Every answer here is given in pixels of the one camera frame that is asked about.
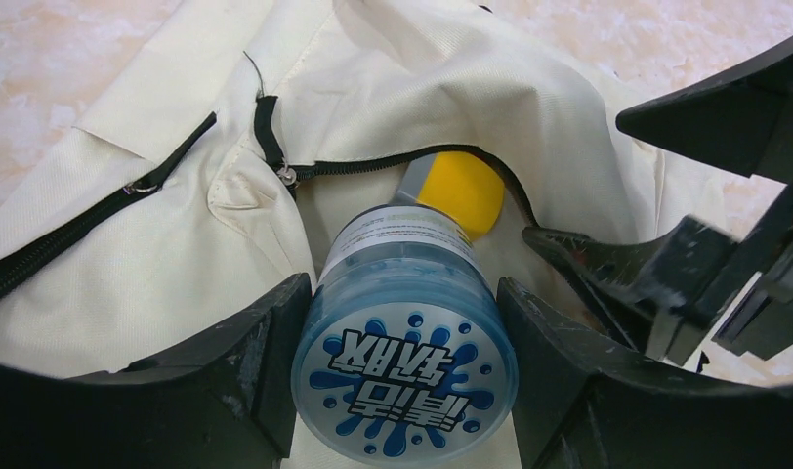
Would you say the blue patterned tape roll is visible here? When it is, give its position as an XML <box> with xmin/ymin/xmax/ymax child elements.
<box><xmin>290</xmin><ymin>205</ymin><xmax>519</xmax><ymax>468</ymax></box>

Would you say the beige canvas backpack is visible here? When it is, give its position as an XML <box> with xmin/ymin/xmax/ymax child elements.
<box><xmin>0</xmin><ymin>1</ymin><xmax>726</xmax><ymax>377</ymax></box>

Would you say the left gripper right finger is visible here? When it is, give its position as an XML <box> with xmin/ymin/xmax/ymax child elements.
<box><xmin>497</xmin><ymin>277</ymin><xmax>793</xmax><ymax>468</ymax></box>

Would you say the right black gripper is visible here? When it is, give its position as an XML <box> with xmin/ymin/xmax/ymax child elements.
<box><xmin>522</xmin><ymin>36</ymin><xmax>793</xmax><ymax>365</ymax></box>

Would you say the yellow eraser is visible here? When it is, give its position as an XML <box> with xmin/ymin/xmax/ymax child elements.
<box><xmin>393</xmin><ymin>151</ymin><xmax>505</xmax><ymax>240</ymax></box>

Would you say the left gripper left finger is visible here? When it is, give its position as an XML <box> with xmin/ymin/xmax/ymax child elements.
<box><xmin>0</xmin><ymin>274</ymin><xmax>312</xmax><ymax>468</ymax></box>

